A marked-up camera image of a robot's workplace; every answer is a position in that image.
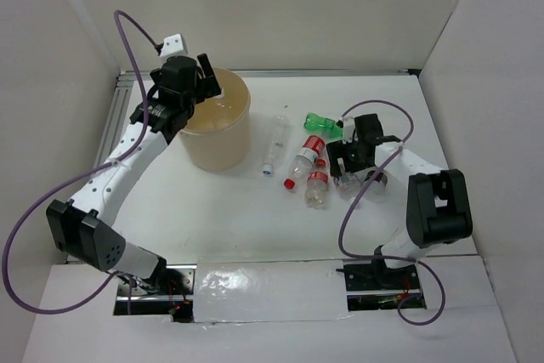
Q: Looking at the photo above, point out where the blue label water bottle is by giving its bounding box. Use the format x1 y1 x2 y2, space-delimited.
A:
334 173 364 201

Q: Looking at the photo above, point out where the black label clear bottle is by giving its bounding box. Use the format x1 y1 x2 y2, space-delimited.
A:
364 172 388 202

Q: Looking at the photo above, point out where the small red label bottle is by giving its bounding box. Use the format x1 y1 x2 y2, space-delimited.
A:
304 158 329 209

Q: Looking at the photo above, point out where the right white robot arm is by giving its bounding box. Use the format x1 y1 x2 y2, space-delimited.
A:
326 114 473 288

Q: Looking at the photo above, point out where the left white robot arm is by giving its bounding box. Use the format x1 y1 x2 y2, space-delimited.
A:
46 54 221 294

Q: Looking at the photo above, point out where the beige round bin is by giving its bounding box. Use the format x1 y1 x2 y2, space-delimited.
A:
178 68 251 172

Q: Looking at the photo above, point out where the green plastic bottle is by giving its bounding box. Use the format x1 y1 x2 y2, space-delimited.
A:
303 112 343 139

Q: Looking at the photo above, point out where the red label bottle red cap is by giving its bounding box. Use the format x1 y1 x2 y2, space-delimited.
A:
283 135 326 190

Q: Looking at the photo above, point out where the slim clear bottle blue cap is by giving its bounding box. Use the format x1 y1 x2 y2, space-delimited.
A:
261 116 290 177

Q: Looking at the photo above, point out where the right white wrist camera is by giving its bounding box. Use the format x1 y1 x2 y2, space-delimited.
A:
340 116 356 144

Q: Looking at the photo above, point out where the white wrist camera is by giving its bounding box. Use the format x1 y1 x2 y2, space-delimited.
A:
340 116 356 144
159 33 189 60

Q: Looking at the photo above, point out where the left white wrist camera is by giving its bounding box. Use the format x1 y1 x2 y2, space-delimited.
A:
159 33 189 60

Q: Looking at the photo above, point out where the aluminium frame rail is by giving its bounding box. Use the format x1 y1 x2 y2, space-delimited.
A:
65 68 422 264

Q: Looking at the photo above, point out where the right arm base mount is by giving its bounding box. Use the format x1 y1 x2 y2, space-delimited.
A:
336 260 426 312

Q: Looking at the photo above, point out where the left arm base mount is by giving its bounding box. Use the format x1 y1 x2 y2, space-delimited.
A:
113 264 197 323

